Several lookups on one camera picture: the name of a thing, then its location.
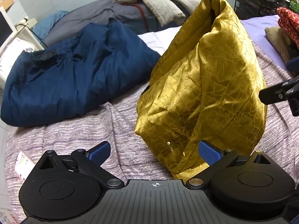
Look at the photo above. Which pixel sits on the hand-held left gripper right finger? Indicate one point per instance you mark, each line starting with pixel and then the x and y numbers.
pixel 209 154

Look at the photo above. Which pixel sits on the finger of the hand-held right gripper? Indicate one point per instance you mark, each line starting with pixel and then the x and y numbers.
pixel 273 95
pixel 293 66

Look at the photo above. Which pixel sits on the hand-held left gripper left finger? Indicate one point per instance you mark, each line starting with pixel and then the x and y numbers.
pixel 101 153

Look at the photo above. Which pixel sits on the gold satin jacket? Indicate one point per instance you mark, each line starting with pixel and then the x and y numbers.
pixel 205 74

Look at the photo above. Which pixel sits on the tan folded cloth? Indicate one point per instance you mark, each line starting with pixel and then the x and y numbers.
pixel 279 42

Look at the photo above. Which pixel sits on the red patterned cloth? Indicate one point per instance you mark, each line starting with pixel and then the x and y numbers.
pixel 289 23

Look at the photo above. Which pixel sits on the lavender sheet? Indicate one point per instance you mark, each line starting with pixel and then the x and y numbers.
pixel 259 30

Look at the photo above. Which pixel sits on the navy blue jacket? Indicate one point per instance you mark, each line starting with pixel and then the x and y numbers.
pixel 81 81

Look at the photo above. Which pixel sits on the black metal rack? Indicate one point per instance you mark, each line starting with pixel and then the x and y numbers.
pixel 254 0

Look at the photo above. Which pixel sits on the smartphone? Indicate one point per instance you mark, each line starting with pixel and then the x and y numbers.
pixel 22 164

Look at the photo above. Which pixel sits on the white printed sheet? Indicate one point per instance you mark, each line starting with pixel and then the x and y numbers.
pixel 7 217

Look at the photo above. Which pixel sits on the beige quilted coat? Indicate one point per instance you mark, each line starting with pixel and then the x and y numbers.
pixel 168 9

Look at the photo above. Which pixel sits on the grey duvet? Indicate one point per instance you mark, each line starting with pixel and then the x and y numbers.
pixel 93 16

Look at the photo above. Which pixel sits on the blue pillow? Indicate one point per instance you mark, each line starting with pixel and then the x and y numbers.
pixel 46 25

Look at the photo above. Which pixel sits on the white framed monitor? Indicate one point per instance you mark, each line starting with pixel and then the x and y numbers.
pixel 5 26

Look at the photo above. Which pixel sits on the cardboard box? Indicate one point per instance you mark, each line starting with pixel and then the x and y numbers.
pixel 5 1

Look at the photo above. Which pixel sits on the white bed rail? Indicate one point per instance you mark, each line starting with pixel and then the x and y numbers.
pixel 24 24

